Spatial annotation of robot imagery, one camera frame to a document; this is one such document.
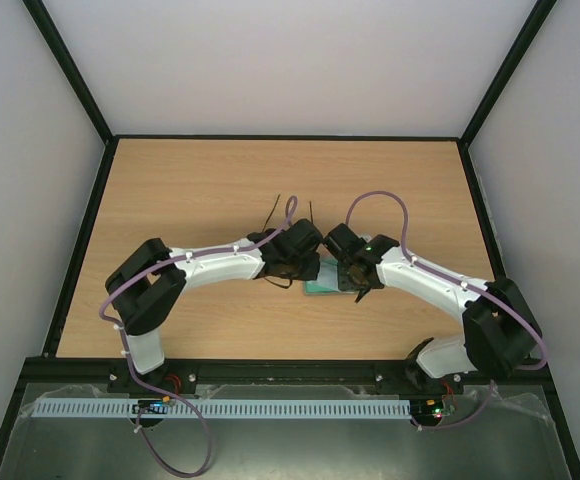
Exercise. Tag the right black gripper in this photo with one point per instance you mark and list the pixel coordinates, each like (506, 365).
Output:
(352, 279)

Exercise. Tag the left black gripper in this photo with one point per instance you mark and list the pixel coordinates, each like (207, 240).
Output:
(312, 272)

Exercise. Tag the grey glasses case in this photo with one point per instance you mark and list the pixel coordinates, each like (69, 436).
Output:
(326, 282)

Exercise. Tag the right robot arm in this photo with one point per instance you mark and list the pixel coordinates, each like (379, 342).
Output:
(499, 330)

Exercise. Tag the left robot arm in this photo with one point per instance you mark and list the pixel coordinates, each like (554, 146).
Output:
(146, 286)

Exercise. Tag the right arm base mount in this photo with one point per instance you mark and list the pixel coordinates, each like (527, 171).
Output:
(405, 379)

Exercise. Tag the light blue slotted cable duct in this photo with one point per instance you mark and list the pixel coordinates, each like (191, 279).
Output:
(222, 409)

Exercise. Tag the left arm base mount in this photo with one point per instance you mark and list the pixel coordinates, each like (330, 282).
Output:
(175, 376)

